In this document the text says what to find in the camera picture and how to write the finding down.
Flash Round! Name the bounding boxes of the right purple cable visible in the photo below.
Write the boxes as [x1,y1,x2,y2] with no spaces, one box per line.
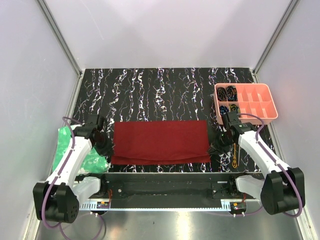
[207,112,305,218]

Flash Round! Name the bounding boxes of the black orange hair ties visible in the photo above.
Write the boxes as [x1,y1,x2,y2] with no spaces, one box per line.
[216,86,228,101]

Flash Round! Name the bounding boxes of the green white cloth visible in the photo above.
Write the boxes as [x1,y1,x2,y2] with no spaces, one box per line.
[52,126,110,176]

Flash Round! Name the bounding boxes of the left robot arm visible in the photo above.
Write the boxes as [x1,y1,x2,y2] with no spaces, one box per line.
[32,114,112,229]

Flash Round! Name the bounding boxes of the pink compartment tray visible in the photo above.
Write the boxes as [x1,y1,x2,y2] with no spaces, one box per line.
[213,83,279,125]

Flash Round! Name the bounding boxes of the black red hair ties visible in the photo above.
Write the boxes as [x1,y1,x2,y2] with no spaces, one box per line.
[226,85,238,101]

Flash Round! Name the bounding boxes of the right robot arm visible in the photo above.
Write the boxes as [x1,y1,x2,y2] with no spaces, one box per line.
[208,111,306,218]

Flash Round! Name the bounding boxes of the red cloth napkin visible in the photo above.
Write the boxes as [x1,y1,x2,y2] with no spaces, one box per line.
[111,120,210,165]

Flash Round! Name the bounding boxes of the gold spoon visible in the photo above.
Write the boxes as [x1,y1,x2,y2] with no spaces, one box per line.
[231,143,239,169]

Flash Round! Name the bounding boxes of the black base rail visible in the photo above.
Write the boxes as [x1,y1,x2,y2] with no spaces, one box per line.
[104,172,251,211]

